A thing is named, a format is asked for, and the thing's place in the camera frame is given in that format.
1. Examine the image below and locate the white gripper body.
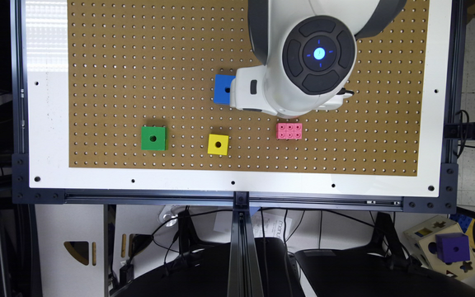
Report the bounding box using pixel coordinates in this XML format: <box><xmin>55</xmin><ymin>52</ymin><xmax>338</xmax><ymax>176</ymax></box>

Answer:
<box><xmin>229</xmin><ymin>65</ymin><xmax>355</xmax><ymax>116</ymax></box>

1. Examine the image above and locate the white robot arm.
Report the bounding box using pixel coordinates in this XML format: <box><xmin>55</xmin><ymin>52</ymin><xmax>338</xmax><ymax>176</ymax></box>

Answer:
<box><xmin>229</xmin><ymin>0</ymin><xmax>406</xmax><ymax>119</ymax></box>

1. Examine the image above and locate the pink lego block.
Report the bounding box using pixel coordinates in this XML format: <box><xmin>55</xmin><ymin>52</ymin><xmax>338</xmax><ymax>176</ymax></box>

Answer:
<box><xmin>276</xmin><ymin>123</ymin><xmax>303</xmax><ymax>139</ymax></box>

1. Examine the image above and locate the blue cube with hole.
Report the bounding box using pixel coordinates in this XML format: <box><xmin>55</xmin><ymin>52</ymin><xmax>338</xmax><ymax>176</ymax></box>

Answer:
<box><xmin>214</xmin><ymin>74</ymin><xmax>235</xmax><ymax>106</ymax></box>

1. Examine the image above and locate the yellow cube with hole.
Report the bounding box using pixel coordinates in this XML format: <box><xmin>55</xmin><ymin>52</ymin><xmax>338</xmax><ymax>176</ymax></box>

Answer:
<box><xmin>207</xmin><ymin>134</ymin><xmax>229</xmax><ymax>155</ymax></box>

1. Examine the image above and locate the green cube with hole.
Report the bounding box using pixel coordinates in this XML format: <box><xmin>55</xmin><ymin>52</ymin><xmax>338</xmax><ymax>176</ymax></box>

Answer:
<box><xmin>141</xmin><ymin>126</ymin><xmax>167</xmax><ymax>151</ymax></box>

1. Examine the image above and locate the brown pegboard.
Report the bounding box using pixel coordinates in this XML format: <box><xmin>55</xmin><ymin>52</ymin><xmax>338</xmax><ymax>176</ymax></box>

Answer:
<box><xmin>68</xmin><ymin>0</ymin><xmax>430</xmax><ymax>176</ymax></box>

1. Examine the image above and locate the white paper manual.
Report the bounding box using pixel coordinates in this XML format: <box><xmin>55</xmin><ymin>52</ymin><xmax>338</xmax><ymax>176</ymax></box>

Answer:
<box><xmin>252</xmin><ymin>212</ymin><xmax>292</xmax><ymax>239</ymax></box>

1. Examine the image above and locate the black chair left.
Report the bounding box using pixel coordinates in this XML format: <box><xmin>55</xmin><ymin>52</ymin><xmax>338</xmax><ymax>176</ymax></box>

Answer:
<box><xmin>116</xmin><ymin>238</ymin><xmax>304</xmax><ymax>297</ymax></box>

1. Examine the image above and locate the black chair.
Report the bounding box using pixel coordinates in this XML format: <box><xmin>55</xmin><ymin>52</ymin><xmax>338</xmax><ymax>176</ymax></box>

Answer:
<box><xmin>295</xmin><ymin>249</ymin><xmax>475</xmax><ymax>297</ymax></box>
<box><xmin>116</xmin><ymin>238</ymin><xmax>304</xmax><ymax>297</ymax></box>

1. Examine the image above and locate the black chair right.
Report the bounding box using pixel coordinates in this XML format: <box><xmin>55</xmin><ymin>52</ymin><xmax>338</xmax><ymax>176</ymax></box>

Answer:
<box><xmin>295</xmin><ymin>249</ymin><xmax>475</xmax><ymax>297</ymax></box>

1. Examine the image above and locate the beige shape sorter box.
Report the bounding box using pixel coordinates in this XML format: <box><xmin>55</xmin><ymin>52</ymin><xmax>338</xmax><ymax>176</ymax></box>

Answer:
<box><xmin>403</xmin><ymin>215</ymin><xmax>475</xmax><ymax>281</ymax></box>

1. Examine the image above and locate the white cabinet panel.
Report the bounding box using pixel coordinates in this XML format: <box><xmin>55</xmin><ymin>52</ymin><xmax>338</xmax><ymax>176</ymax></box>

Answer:
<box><xmin>35</xmin><ymin>205</ymin><xmax>108</xmax><ymax>297</ymax></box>

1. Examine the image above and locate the purple cube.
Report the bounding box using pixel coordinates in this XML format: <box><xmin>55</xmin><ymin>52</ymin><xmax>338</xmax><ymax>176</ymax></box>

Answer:
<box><xmin>435</xmin><ymin>233</ymin><xmax>470</xmax><ymax>263</ymax></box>

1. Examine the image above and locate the dark aluminium table frame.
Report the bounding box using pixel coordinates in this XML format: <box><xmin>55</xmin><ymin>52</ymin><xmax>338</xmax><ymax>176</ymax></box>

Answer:
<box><xmin>9</xmin><ymin>0</ymin><xmax>475</xmax><ymax>297</ymax></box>

